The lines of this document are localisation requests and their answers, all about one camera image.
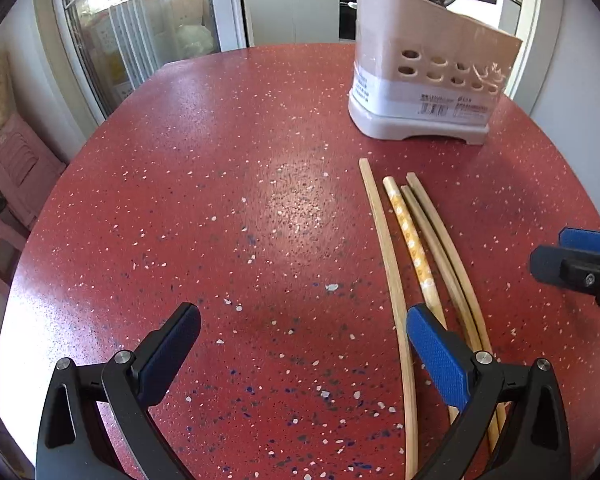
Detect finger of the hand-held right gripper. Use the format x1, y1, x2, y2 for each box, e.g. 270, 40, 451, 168
530, 245, 600, 333
559, 227, 600, 260

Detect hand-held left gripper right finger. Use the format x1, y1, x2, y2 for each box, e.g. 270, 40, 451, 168
406, 304, 572, 480

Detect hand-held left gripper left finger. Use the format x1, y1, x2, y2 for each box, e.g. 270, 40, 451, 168
36, 302, 202, 480

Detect plain wooden chopstick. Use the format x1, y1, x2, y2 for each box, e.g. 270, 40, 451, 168
359, 158, 422, 480
406, 172, 493, 356
401, 185, 506, 461

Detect orange patterned wooden chopstick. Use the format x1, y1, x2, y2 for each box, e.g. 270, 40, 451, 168
383, 176, 461, 426

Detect pink white utensil holder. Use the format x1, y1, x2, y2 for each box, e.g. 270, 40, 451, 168
347, 0, 524, 146

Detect single pink plastic stool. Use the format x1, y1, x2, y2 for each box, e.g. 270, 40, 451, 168
0, 217, 31, 296

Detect stack of pink stools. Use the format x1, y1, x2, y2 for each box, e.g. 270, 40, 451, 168
0, 112, 68, 231

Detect black built-in oven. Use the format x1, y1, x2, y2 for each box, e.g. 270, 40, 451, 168
338, 0, 357, 41

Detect sliding glass door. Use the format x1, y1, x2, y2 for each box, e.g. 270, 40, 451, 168
50, 0, 253, 116

